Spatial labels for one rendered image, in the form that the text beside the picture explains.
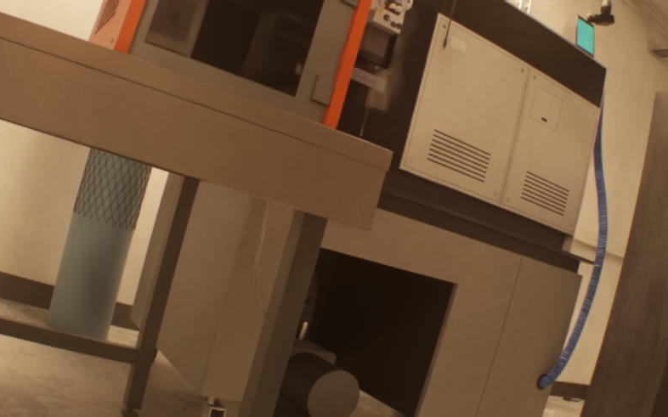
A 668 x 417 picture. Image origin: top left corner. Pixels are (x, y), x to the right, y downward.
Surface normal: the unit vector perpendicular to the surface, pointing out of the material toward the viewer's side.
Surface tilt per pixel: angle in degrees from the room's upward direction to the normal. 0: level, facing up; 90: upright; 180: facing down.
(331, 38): 90
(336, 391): 90
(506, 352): 90
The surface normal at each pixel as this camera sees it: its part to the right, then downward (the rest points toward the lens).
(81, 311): 0.25, 0.00
